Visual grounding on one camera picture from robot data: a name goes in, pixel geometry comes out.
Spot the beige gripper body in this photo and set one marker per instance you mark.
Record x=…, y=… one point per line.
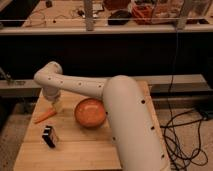
x=57, y=106

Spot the orange pepper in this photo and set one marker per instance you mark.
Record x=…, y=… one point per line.
x=47, y=114

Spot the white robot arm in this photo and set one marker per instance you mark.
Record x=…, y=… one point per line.
x=135, y=134

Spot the orange ceramic bowl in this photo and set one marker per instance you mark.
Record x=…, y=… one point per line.
x=90, y=113

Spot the black and white box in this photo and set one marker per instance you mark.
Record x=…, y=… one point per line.
x=49, y=136

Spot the black object on bench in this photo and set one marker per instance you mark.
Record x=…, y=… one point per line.
x=120, y=17

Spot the orange basket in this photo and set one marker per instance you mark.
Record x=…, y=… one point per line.
x=142, y=14

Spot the grey metal post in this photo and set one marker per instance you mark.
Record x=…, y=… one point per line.
x=183, y=15
x=88, y=15

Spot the grey metal post right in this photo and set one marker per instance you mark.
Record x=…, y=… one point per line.
x=183, y=15

